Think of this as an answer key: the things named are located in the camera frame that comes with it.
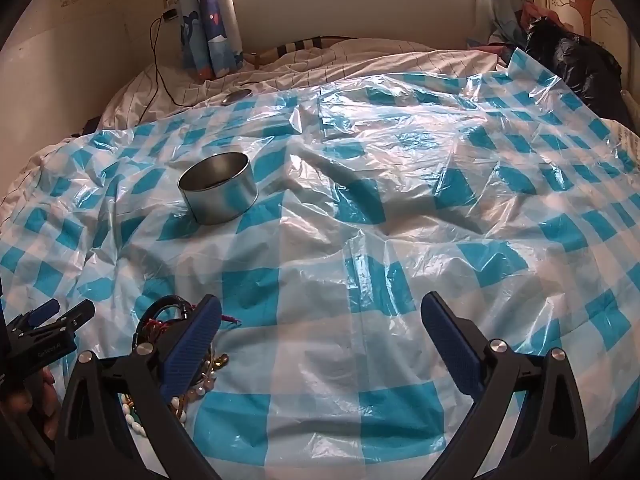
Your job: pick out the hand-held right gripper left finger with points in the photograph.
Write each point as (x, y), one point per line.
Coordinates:
(192, 345)

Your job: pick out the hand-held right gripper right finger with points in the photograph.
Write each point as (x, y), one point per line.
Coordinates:
(450, 345)

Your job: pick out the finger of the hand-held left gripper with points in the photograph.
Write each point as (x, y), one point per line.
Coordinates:
(44, 308)
(75, 314)

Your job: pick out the black bangle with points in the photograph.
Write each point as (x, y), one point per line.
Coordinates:
(165, 300)

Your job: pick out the round metal tin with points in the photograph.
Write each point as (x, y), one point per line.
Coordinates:
(225, 200)

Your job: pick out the person's left hand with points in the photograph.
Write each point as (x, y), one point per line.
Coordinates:
(27, 405)

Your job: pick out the blue checkered plastic sheet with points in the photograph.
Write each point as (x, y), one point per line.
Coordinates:
(375, 210)

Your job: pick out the dark cloth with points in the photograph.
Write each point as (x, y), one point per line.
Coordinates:
(92, 125)

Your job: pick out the white grid-pattern quilt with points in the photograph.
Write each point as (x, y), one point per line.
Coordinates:
(350, 60)

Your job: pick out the black plastic bag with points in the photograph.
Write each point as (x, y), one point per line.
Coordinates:
(575, 65)

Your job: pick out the striped pillow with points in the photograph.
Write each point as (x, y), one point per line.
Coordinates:
(295, 46)

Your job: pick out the blue cartoon curtain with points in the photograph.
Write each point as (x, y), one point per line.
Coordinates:
(215, 20)
(495, 5)

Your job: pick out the red cloth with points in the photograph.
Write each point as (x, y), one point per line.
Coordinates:
(535, 12)

